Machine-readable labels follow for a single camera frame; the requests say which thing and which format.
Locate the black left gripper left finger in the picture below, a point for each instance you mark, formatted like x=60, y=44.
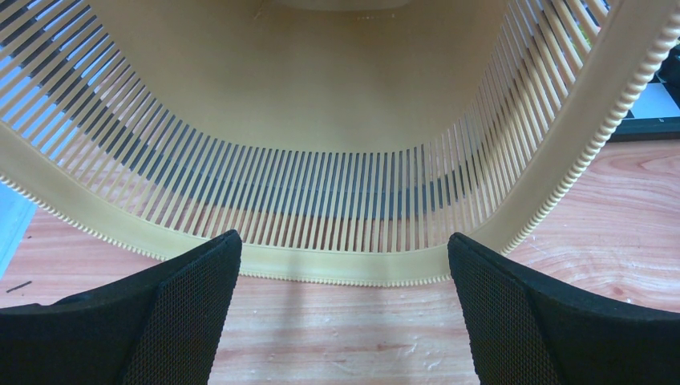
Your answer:
x=161, y=325

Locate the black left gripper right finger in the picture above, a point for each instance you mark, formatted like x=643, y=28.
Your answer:
x=526, y=327

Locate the light blue plastic basket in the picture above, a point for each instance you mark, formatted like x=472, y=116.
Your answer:
x=17, y=213

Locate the black and white chessboard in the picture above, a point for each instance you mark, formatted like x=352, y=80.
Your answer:
x=655, y=115

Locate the grey and yellow laundry bin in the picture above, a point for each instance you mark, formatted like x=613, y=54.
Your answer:
x=345, y=141

